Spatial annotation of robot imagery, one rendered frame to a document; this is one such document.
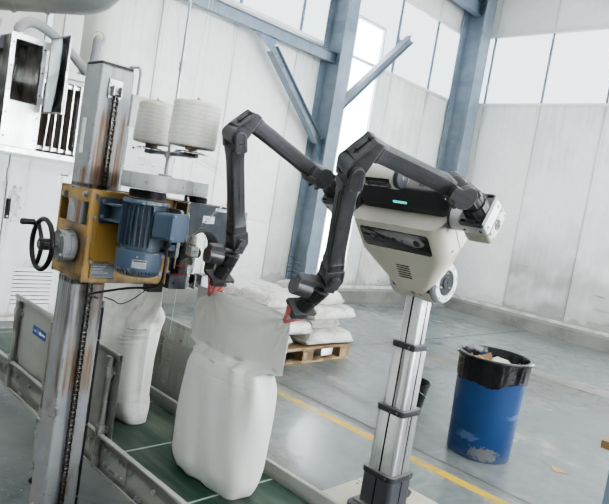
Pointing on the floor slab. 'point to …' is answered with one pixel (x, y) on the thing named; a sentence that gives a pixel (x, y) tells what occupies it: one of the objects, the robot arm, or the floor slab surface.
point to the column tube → (91, 160)
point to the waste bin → (487, 403)
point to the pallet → (313, 352)
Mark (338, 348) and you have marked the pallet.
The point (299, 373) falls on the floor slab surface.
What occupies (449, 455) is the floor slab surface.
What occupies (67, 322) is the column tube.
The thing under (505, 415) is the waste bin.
